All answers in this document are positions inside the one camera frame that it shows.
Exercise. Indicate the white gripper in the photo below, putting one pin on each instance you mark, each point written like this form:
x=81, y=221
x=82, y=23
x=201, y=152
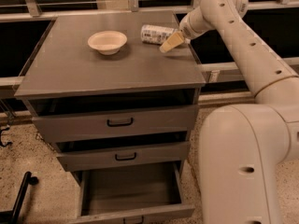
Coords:
x=186, y=29

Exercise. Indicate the labelled plastic bottle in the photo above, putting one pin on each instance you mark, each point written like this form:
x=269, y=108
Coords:
x=154, y=34

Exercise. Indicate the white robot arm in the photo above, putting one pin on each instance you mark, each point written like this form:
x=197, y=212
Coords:
x=240, y=146

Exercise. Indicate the grey drawer cabinet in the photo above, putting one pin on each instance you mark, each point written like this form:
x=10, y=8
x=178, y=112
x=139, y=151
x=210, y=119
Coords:
x=68, y=77

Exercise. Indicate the grey top drawer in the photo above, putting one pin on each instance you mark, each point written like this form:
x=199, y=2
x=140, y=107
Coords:
x=99, y=125

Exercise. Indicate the grey drawer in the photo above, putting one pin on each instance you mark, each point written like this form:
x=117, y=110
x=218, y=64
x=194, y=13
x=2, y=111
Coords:
x=99, y=125
x=138, y=194
x=123, y=156

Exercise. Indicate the grey bottom drawer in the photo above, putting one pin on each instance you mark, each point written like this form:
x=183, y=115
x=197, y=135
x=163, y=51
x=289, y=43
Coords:
x=138, y=194

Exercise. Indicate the grey middle drawer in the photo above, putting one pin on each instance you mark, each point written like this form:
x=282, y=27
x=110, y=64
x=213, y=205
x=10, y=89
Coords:
x=123, y=156

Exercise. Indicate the white paper bowl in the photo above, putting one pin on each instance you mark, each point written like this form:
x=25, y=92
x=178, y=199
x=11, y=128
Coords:
x=107, y=42

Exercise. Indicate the black metal stand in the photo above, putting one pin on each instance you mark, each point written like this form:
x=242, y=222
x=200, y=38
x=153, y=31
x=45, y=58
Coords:
x=11, y=216

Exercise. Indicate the metal railing frame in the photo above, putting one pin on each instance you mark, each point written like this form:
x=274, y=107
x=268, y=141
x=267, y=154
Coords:
x=216, y=72

